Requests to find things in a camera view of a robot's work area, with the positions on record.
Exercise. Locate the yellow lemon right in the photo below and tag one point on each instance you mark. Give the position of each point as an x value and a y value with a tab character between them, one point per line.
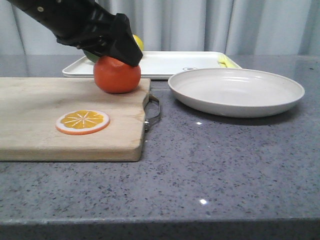
139	42

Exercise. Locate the white rectangular tray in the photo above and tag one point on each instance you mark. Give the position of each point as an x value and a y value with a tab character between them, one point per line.
155	65

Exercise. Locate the metal cutting board handle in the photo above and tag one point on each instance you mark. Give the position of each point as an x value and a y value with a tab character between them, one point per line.
152	111

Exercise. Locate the white round plate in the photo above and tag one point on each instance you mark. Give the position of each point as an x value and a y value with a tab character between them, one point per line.
235	92

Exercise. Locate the orange slice piece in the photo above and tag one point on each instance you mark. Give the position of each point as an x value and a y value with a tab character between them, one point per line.
82	122

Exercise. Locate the wooden cutting board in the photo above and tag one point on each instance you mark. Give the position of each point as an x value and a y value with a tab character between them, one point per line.
30	106

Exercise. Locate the yellow plastic utensil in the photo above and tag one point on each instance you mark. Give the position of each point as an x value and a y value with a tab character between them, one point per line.
226	62

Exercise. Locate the grey curtain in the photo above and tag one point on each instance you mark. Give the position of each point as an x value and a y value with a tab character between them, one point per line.
232	27

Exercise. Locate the whole orange fruit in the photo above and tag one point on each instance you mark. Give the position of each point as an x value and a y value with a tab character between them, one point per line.
114	76

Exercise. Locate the green lime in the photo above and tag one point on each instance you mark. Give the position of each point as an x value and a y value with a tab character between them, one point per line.
92	57

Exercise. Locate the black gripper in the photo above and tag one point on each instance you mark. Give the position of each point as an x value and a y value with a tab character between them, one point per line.
85	25

